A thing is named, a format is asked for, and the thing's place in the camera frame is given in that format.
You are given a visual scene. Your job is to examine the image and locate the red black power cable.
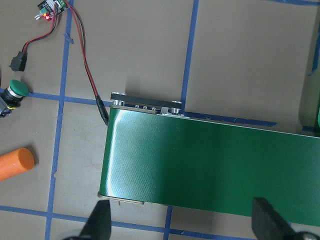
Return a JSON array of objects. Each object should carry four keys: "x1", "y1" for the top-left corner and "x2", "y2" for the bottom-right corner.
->
[{"x1": 21, "y1": 0, "x2": 110, "y2": 126}]

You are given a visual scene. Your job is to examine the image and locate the green push button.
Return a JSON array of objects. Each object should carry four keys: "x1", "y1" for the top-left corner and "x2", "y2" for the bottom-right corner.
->
[{"x1": 0, "y1": 79, "x2": 30, "y2": 118}]

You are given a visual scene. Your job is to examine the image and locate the black rocker switch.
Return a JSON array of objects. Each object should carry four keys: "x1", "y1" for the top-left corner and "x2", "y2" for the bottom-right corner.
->
[{"x1": 9, "y1": 51, "x2": 27, "y2": 72}]

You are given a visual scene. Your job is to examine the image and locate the green conveyor belt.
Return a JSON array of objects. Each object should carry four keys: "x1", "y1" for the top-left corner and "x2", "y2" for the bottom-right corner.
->
[{"x1": 98, "y1": 92, "x2": 320, "y2": 226}]

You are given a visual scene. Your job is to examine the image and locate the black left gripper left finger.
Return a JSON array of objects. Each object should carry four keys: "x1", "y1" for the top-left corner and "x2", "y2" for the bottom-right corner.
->
[{"x1": 79, "y1": 200, "x2": 112, "y2": 240}]

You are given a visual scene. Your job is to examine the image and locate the small controller circuit board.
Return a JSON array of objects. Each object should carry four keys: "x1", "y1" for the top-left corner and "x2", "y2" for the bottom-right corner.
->
[{"x1": 34, "y1": 0, "x2": 69, "y2": 22}]

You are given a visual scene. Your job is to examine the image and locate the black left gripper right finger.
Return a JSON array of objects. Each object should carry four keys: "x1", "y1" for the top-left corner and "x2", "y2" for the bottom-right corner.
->
[{"x1": 251, "y1": 197, "x2": 296, "y2": 240}]

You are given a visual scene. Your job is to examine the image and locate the orange cylinder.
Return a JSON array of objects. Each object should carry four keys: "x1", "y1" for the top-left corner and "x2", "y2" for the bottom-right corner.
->
[{"x1": 0, "y1": 148, "x2": 35, "y2": 181}]

